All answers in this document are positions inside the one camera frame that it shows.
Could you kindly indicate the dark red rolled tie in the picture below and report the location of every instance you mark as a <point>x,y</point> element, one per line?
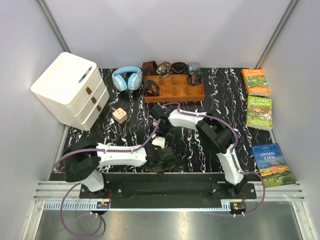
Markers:
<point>149,68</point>

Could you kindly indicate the light blue headphones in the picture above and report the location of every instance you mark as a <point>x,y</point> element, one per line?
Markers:
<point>127,78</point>

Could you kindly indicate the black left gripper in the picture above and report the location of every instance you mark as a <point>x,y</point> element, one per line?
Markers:
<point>158,168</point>

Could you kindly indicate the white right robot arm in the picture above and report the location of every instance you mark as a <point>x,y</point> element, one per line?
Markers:
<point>218,135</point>

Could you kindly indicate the white three-drawer cabinet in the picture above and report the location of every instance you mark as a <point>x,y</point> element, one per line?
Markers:
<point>74,104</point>

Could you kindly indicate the orange compartment tray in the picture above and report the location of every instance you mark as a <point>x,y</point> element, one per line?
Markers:
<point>175,88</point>

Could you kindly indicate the green treehouse book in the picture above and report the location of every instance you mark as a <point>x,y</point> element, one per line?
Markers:
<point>259,113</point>

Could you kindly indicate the blue Animal Farm book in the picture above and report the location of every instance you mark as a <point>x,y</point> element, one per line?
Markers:
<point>272,165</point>

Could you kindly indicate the aluminium front rail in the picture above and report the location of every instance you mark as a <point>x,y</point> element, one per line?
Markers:
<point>61,195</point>

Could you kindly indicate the black marble pattern mat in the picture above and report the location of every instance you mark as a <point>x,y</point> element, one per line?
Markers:
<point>224,93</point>

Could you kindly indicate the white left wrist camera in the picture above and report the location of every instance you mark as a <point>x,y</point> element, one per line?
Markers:
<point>159,141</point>

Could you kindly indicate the grey blue rolled tie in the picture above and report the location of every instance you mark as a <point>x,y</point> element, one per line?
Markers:
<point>194,67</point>

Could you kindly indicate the pink cube power adapter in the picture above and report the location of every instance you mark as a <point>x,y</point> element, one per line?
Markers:
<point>120,115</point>

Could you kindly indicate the orange treehouse book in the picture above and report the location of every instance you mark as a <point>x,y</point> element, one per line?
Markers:
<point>255,82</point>

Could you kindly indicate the blue pen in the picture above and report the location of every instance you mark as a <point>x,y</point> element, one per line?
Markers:
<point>85,74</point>

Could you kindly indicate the black orange-leaf rolled tie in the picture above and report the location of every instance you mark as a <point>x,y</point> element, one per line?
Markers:
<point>151,89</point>

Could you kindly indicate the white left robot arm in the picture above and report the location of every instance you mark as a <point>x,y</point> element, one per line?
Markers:
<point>81,160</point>

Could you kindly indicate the brown patterned rolled tie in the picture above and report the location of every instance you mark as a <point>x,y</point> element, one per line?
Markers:
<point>164,69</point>

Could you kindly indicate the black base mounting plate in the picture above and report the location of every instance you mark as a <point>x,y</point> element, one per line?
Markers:
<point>167,184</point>

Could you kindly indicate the dark floral rolled tie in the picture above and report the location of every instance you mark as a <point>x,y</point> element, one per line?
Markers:
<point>195,78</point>

